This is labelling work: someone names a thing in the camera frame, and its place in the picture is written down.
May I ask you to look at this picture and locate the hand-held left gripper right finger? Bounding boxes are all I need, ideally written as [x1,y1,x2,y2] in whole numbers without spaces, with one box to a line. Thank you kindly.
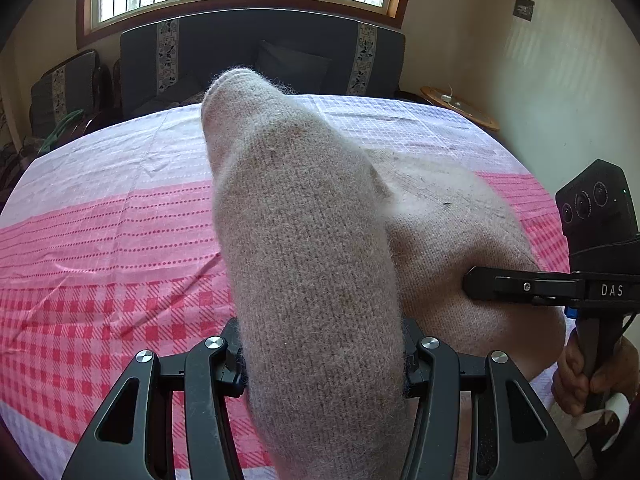
[400,317,581,480]

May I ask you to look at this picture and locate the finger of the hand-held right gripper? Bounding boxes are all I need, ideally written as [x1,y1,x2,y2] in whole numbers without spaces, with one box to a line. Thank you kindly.
[462,266,584,306]

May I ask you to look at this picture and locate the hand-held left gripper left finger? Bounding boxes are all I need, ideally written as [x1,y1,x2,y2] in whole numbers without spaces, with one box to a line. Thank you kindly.
[62,317,248,480]

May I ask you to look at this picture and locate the beige knit sweater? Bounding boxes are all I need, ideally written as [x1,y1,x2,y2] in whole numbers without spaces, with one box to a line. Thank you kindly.
[200,66,568,480]

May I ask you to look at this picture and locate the person's right forearm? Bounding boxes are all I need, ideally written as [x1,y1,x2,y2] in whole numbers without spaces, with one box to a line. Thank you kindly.
[590,400,640,480]

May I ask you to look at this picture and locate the person's right hand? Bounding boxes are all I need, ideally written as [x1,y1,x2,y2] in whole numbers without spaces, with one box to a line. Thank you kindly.
[551,332,640,417]

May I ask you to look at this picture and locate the pink plaid bedsheet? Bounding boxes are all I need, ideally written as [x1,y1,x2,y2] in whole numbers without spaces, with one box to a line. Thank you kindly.
[0,94,571,480]

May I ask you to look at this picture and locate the round wooden side table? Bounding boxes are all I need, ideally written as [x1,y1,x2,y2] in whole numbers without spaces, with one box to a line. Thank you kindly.
[420,86,501,132]

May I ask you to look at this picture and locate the dark sofa cushion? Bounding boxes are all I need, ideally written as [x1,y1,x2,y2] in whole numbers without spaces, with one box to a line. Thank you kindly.
[255,40,333,97]

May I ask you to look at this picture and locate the dark sofa with patterned stripes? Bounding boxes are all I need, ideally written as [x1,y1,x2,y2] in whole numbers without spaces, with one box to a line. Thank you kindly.
[119,15,407,120]

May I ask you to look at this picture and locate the dark armchair with patterned stripe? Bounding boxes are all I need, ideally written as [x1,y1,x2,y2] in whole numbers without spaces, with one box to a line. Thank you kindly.
[29,49,113,136]

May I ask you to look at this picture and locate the white wrist strap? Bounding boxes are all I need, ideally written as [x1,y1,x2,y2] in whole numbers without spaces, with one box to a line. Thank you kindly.
[572,392,630,431]

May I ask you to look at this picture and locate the white charger cable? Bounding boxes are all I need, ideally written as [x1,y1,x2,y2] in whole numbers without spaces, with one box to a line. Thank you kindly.
[439,84,470,110]

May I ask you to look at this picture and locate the green hose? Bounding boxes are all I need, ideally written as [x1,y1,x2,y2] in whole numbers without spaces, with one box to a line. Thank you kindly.
[42,109,85,153]

